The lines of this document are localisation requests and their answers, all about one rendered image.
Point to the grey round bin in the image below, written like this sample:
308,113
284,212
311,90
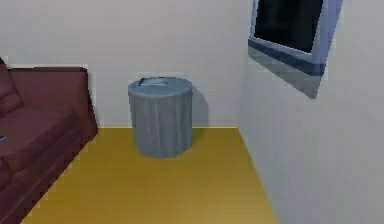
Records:
161,120

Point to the small blue object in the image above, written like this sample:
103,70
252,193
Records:
1,138

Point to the dark red sofa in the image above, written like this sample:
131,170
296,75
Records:
36,126

